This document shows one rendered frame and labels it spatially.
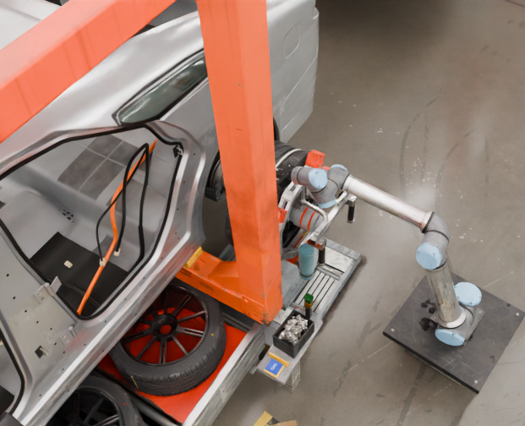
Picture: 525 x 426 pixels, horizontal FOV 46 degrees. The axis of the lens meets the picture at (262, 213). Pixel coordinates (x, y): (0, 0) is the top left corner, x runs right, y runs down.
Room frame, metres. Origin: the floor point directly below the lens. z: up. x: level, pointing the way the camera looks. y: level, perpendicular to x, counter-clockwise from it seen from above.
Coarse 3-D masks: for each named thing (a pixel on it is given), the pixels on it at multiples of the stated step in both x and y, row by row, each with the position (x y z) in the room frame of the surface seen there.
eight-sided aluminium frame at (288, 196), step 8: (296, 184) 2.15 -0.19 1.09; (288, 192) 2.08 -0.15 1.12; (296, 192) 2.07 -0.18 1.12; (280, 200) 2.05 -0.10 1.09; (288, 200) 2.04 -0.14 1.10; (288, 208) 2.01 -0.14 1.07; (320, 208) 2.29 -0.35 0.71; (280, 224) 1.96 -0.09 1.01; (280, 232) 1.93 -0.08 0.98; (280, 240) 1.93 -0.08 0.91; (296, 240) 2.14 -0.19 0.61; (304, 240) 2.14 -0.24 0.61; (280, 248) 1.93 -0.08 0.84; (288, 248) 2.07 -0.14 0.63; (296, 248) 2.08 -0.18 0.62; (288, 256) 1.99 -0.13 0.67
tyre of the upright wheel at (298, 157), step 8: (280, 144) 2.42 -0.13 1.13; (280, 152) 2.32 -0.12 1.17; (288, 152) 2.32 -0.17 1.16; (296, 152) 2.35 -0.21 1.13; (304, 152) 2.36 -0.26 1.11; (288, 160) 2.25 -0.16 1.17; (296, 160) 2.26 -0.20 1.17; (304, 160) 2.30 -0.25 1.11; (280, 192) 2.10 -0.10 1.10; (312, 200) 2.37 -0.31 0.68; (296, 232) 2.22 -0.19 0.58; (232, 240) 2.03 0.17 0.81
